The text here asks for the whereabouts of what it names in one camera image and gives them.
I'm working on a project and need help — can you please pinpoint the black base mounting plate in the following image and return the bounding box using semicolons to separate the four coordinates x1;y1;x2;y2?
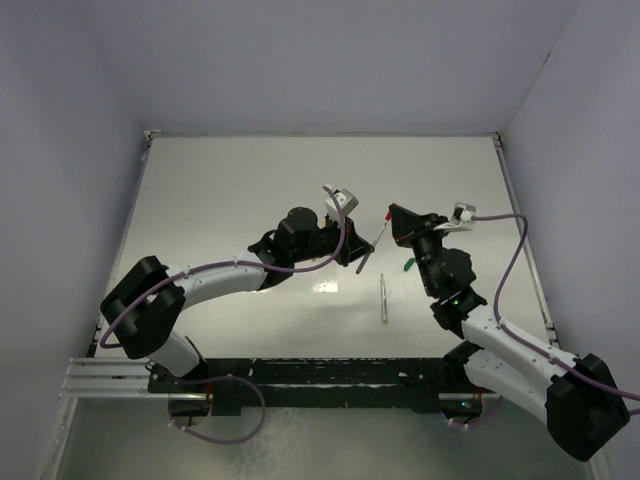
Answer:
147;358;485;421

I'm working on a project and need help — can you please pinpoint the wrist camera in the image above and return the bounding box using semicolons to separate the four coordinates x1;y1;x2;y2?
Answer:
434;202;477;232
325;185;359;222

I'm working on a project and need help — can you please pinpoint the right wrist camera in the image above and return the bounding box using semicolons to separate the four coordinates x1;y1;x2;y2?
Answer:
434;202;477;232

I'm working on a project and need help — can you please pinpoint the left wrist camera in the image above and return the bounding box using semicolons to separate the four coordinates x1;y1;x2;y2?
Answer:
325;185;359;222

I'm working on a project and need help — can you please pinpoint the aluminium extrusion rail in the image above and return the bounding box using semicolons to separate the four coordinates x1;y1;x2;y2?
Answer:
58;357;156;399

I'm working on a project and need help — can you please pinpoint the green-end marker pen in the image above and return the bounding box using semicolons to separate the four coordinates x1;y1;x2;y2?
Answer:
379;273;389;325

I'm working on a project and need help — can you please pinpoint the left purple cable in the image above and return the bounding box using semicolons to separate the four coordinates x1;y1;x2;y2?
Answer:
98;185;349;349

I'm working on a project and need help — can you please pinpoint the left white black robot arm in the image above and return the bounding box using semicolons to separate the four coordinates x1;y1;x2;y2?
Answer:
100;207;374;392

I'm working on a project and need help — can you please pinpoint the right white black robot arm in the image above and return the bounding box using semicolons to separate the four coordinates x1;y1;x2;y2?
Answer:
389;203;631;462

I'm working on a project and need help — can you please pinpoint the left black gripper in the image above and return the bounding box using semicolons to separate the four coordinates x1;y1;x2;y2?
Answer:
291;212;372;267

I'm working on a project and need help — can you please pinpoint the red-end marker pen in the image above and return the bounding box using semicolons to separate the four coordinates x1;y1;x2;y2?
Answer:
355;218;390;275

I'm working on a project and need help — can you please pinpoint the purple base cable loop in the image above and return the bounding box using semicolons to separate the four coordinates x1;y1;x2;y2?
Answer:
167;375;267;443

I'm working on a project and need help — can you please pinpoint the green pen cap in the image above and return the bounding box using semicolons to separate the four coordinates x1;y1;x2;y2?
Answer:
403;258;415;272

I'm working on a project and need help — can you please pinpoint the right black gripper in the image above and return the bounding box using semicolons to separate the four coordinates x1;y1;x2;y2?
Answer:
390;204;451;295

